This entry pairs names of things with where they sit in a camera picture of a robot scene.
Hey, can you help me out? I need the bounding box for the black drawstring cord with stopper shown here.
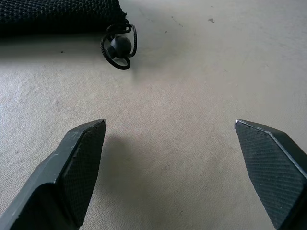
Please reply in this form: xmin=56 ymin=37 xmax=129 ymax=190
xmin=100 ymin=23 xmax=138 ymax=71

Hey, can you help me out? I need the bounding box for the black mesh drawstring pouch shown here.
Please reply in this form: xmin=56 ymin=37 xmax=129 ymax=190
xmin=0 ymin=0 xmax=130 ymax=38

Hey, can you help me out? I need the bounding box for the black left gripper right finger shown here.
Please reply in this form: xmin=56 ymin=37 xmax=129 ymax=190
xmin=235 ymin=119 xmax=307 ymax=230

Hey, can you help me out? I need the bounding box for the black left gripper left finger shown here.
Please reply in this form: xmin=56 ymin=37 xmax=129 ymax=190
xmin=0 ymin=119 xmax=107 ymax=230

